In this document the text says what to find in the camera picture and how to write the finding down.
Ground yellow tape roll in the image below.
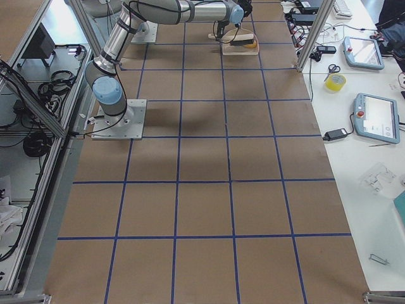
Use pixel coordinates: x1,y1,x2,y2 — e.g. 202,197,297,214
324,73,347,93

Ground beige plastic dustpan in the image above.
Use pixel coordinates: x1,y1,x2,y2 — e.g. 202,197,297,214
221,27,259,56

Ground beige hand brush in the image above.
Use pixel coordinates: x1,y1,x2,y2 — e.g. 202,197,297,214
208,32,256,46

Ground teach pendant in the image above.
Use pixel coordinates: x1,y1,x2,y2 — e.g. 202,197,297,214
342,37,385,70
353,93,401,144

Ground far teach pendant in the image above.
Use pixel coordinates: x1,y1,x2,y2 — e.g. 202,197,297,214
342,37,385,70

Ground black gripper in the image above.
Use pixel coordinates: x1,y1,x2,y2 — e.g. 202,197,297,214
215,20,229,41

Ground black scissors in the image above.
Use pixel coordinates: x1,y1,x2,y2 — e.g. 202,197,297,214
324,64,340,82

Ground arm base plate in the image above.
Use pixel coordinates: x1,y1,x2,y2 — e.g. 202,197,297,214
131,21,158,44
90,99,147,140

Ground black power brick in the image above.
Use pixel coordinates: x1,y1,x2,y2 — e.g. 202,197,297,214
323,128,349,141

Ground aluminium frame post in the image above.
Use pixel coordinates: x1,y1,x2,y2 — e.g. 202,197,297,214
296,0,334,72

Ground near teach pendant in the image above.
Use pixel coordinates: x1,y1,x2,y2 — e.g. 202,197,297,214
353,93,401,144

